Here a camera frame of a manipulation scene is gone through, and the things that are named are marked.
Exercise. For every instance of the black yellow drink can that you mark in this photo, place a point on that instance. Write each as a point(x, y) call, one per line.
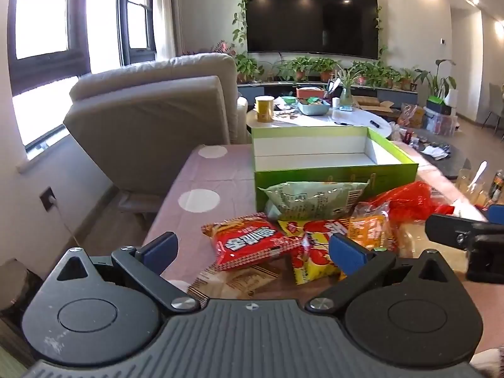
point(496, 186)

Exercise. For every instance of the shiny red snack bag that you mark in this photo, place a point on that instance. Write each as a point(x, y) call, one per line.
point(411, 202)

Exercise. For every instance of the wall power socket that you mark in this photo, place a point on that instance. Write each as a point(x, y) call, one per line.
point(48, 199)

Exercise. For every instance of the beige sofa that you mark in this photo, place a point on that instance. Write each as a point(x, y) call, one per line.
point(140, 123)

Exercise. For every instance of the green cardboard box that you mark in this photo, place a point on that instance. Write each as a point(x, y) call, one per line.
point(341, 154)

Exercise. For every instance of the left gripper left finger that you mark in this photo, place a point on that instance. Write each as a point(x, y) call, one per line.
point(143, 269)

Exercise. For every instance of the orange bread packet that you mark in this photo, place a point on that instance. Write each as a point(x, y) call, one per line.
point(370, 227)

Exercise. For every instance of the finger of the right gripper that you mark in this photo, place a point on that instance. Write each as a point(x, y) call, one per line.
point(461, 233)

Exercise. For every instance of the brown beige snack bag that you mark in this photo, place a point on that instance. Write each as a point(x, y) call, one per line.
point(238, 284)

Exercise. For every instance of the white round coffee table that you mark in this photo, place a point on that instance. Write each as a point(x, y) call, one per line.
point(291, 118)

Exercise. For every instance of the glass vase with plant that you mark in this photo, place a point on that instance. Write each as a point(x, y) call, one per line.
point(346, 76)

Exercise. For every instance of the pink polka dot tablecloth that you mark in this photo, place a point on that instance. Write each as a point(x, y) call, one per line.
point(217, 185)

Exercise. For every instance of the light blue snack bowl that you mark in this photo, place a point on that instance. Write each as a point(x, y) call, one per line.
point(318, 107)

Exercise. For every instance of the grey dining chair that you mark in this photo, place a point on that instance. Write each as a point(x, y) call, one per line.
point(496, 105)

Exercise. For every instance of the cardboard box on console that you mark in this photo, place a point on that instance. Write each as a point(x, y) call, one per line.
point(373, 104)

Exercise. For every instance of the dark round marble table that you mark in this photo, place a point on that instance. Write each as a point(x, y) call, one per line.
point(448, 159)

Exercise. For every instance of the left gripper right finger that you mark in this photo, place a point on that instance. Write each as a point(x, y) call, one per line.
point(362, 269)

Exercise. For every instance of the pale green snack bag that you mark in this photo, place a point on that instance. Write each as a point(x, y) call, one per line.
point(312, 200)

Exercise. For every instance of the red yellow snack bag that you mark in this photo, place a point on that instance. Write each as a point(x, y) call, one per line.
point(311, 260)

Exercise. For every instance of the wall mounted television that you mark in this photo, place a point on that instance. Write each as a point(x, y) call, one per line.
point(332, 27)

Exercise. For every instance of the yellow canister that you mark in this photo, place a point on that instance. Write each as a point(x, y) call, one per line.
point(264, 106)

